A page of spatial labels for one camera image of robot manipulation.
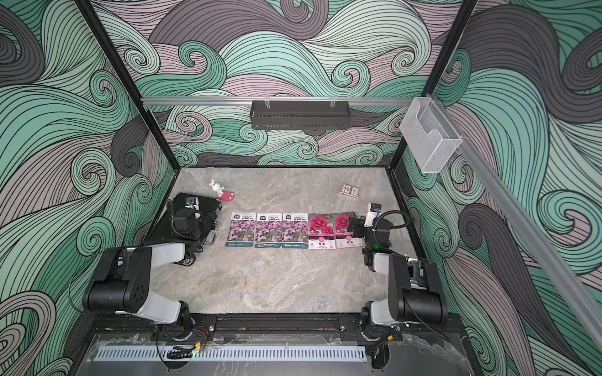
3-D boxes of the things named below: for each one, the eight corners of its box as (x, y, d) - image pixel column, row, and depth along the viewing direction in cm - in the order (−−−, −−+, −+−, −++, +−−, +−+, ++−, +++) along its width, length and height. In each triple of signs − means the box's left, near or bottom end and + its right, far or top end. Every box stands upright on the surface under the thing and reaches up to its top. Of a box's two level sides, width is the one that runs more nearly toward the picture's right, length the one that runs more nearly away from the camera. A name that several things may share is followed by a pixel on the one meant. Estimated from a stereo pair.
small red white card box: (339, 194, 112) (339, 191, 110) (342, 185, 116) (342, 182, 114) (357, 199, 110) (358, 196, 108) (360, 190, 114) (360, 187, 112)
